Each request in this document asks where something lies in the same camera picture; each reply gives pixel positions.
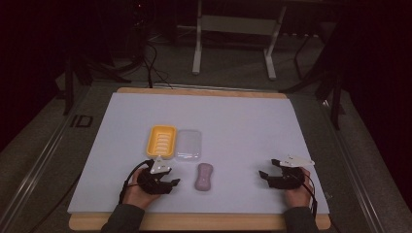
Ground black floor cable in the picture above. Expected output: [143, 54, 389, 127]
[141, 42, 174, 89]

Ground person's right hand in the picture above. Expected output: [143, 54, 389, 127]
[284, 166, 315, 209]

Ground wooden table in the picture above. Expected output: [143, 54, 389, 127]
[68, 86, 332, 232]

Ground metal floor rail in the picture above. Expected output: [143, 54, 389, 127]
[0, 84, 93, 227]

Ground person's left hand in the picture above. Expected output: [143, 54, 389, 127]
[121, 178, 162, 211]

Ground black tripod stand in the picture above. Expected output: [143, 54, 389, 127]
[279, 30, 346, 131]

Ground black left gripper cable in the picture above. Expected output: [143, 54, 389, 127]
[118, 158, 154, 206]

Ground yellow soap dish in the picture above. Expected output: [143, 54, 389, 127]
[146, 124, 178, 160]

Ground clear plastic container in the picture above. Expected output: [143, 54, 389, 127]
[174, 128, 203, 162]

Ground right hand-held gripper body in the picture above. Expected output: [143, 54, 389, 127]
[268, 154, 316, 190]

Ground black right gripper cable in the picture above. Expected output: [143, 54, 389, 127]
[300, 170, 319, 219]

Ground white metal stand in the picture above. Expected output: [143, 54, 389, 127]
[191, 0, 289, 82]

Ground purple soap bar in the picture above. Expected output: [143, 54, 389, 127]
[193, 162, 215, 192]

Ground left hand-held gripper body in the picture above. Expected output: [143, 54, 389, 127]
[136, 155, 174, 195]

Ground white table mat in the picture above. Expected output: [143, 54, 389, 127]
[66, 91, 330, 216]

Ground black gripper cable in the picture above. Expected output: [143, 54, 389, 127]
[118, 158, 154, 206]
[300, 170, 319, 219]

